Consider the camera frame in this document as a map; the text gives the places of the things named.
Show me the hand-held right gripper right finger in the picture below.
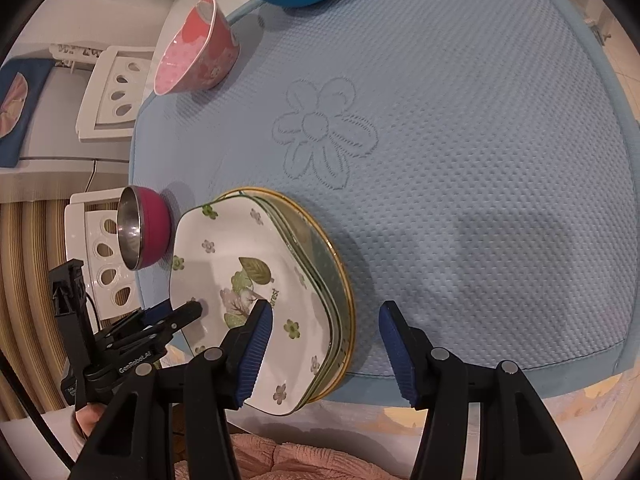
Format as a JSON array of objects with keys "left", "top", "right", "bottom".
[{"left": 378, "top": 301, "right": 566, "bottom": 480}]

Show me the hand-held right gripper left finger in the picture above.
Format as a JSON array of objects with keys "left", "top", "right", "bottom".
[{"left": 65, "top": 300, "right": 274, "bottom": 480}]

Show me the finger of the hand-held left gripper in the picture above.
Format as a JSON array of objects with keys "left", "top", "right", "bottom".
[
  {"left": 99, "top": 299, "right": 174, "bottom": 342},
  {"left": 106, "top": 300, "right": 204, "bottom": 356}
]

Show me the hexagonal tree print plate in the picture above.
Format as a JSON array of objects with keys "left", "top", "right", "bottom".
[
  {"left": 240, "top": 192, "right": 346, "bottom": 397},
  {"left": 170, "top": 200, "right": 334, "bottom": 417}
]

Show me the round leaf print plate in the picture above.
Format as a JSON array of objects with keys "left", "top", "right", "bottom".
[{"left": 219, "top": 186, "right": 357, "bottom": 402}]

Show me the magenta steel bowl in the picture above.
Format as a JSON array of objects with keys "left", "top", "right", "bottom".
[{"left": 117, "top": 185, "right": 174, "bottom": 272}]

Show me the pink cartoon bowl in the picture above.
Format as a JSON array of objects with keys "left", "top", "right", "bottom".
[{"left": 152, "top": 0, "right": 241, "bottom": 96}]

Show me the person's left hand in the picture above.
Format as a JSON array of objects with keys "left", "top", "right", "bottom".
[{"left": 74, "top": 402, "right": 109, "bottom": 442}]

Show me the floral tablecloth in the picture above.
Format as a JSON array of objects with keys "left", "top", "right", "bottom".
[{"left": 170, "top": 367, "right": 640, "bottom": 480}]

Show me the beige striped rug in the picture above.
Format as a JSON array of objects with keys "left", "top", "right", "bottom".
[{"left": 0, "top": 200, "right": 76, "bottom": 422}]

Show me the pink fuzzy garment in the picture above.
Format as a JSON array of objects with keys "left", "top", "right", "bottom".
[{"left": 170, "top": 430, "right": 416, "bottom": 480}]

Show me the white cutout chair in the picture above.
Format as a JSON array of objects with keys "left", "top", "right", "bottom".
[
  {"left": 75, "top": 45, "right": 157, "bottom": 142},
  {"left": 64, "top": 189, "right": 151, "bottom": 322}
]

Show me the blue textured table mat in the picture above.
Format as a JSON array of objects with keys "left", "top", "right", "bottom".
[{"left": 127, "top": 0, "right": 640, "bottom": 406}]

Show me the blue cloth with pink print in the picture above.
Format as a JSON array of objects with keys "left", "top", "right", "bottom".
[{"left": 0, "top": 57, "right": 54, "bottom": 168}]

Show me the white ornate shelf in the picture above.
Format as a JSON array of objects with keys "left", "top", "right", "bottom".
[{"left": 50, "top": 41, "right": 109, "bottom": 75}]

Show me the thick black cable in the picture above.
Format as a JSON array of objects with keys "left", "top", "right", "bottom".
[{"left": 0, "top": 349, "right": 72, "bottom": 467}]

